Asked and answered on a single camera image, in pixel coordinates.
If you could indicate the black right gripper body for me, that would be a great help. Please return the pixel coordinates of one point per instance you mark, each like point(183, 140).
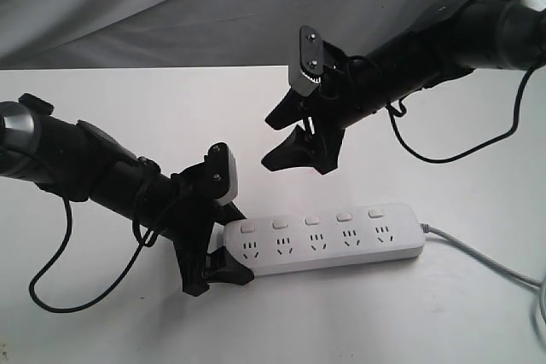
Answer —
point(446, 42)

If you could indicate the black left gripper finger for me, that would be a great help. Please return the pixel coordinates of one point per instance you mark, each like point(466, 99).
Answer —
point(228, 213)
point(222, 267)

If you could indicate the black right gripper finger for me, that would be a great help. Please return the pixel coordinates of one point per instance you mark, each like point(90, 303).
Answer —
point(299, 150)
point(292, 109)

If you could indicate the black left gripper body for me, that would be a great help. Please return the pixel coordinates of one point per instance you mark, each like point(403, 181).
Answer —
point(80, 162)

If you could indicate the white five-socket power strip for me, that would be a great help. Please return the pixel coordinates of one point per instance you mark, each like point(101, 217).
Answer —
point(325, 239)

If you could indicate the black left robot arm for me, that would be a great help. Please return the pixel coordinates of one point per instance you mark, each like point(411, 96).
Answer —
point(19, 135)

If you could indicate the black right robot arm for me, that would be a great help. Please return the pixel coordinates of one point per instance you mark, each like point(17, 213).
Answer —
point(521, 45)

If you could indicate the grey backdrop cloth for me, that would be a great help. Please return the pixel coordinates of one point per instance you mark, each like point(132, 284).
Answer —
point(67, 34)

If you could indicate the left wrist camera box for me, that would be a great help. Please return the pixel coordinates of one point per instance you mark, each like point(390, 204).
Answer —
point(221, 168)

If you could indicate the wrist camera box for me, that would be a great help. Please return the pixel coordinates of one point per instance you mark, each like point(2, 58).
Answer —
point(306, 69)
point(221, 168)

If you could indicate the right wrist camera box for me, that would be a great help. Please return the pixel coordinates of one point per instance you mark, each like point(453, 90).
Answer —
point(306, 69)

